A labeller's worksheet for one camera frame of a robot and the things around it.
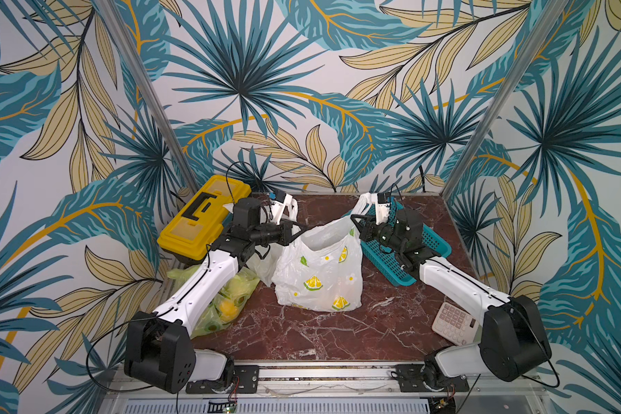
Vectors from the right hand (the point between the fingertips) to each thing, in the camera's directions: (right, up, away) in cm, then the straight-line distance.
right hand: (353, 215), depth 81 cm
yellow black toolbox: (-52, -5, +3) cm, 53 cm away
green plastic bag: (-38, -27, -1) cm, 46 cm away
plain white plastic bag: (-30, -16, +7) cm, 34 cm away
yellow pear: (-39, -29, -1) cm, 49 cm away
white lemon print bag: (-10, -16, -3) cm, 19 cm away
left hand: (-15, -5, -6) cm, 17 cm away
